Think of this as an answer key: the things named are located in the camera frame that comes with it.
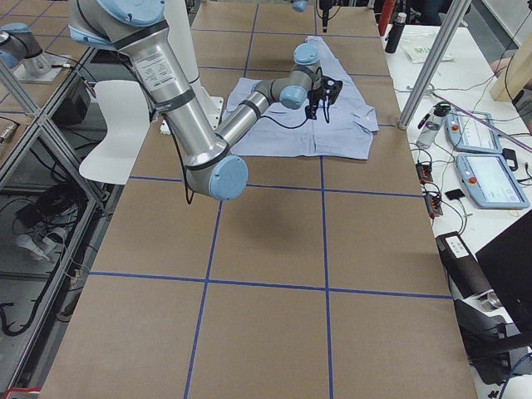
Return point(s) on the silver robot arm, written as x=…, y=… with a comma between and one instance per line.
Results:
x=155, y=36
x=301, y=5

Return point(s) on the brown paper table cover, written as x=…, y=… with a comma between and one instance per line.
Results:
x=322, y=280

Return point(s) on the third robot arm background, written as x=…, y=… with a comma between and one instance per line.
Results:
x=21, y=52

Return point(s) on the clear water bottle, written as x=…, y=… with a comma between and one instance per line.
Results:
x=431, y=123

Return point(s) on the near teach pendant tablet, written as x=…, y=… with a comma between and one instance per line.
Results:
x=489, y=182

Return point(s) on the teach pendant tablet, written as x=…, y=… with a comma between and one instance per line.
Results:
x=469, y=135
x=489, y=182

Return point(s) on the black thermos bottle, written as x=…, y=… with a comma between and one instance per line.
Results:
x=394, y=35

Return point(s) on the far teach pendant tablet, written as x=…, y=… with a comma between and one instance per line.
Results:
x=469, y=135

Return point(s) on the black monitor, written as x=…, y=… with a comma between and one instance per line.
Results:
x=506, y=263

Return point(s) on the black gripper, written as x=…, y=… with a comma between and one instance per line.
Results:
x=324, y=12
x=317, y=96

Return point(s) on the white plastic chair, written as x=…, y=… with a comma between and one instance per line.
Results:
x=126, y=115

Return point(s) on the blue striped button shirt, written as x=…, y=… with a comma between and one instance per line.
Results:
x=347, y=133

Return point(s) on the grey aluminium frame post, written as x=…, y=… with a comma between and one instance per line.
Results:
x=444, y=36

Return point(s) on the red bottle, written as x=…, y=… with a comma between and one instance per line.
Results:
x=387, y=10

